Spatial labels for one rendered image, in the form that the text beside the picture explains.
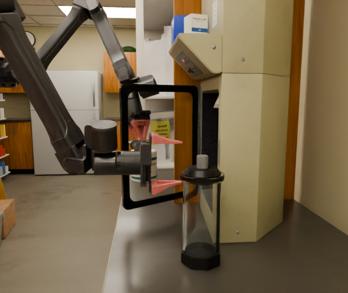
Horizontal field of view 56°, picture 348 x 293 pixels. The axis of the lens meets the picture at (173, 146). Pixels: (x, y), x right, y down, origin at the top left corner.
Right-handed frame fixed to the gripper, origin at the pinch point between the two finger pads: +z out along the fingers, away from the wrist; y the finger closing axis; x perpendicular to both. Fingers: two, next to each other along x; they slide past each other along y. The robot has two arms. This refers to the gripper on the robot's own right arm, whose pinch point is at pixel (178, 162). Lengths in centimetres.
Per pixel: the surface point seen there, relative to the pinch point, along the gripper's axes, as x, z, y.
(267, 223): 14.2, 28.9, -21.6
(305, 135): 45, 56, 2
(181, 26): 27.8, 3.5, 37.6
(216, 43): 8.6, 10.4, 29.3
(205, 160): -1.7, 6.2, 0.8
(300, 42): 45, 51, 37
